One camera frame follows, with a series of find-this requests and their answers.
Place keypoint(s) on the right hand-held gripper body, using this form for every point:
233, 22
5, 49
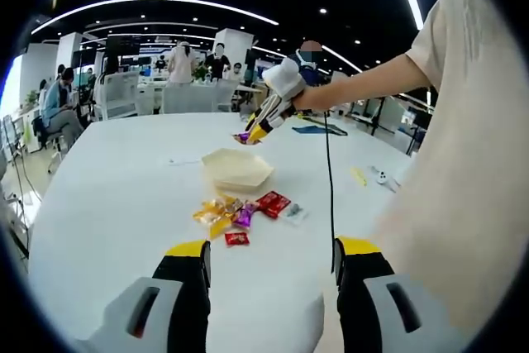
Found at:
285, 78

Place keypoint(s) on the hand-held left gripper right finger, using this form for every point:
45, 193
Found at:
359, 287

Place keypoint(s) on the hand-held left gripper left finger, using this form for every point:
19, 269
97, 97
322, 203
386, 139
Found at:
186, 295

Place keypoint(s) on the purple snack packet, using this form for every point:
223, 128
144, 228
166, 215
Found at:
241, 138
246, 216

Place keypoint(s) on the cream hexagonal container tray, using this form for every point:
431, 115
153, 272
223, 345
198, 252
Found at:
235, 165

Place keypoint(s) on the small red candy packet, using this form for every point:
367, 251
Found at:
237, 239

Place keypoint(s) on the red long snack packet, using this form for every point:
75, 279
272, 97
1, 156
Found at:
277, 207
268, 200

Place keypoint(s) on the gold candy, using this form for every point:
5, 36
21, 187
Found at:
236, 204

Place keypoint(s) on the clear grey snack packet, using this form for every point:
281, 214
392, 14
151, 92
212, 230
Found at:
295, 213

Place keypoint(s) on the person's right hand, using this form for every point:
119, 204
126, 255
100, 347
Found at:
310, 101

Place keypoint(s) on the blue cloth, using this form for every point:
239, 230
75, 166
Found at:
314, 129

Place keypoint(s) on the white mesh office chair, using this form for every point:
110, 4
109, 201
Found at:
226, 94
186, 101
120, 94

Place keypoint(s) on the green potted plant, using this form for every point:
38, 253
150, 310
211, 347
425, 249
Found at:
31, 98
200, 74

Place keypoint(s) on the yellow flat strip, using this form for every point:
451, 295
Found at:
358, 176

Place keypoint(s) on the small white device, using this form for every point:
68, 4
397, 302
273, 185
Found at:
383, 177

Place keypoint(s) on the person's beige shirt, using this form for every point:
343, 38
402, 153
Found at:
475, 142

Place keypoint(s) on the wall display screen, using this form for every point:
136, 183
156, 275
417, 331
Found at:
124, 45

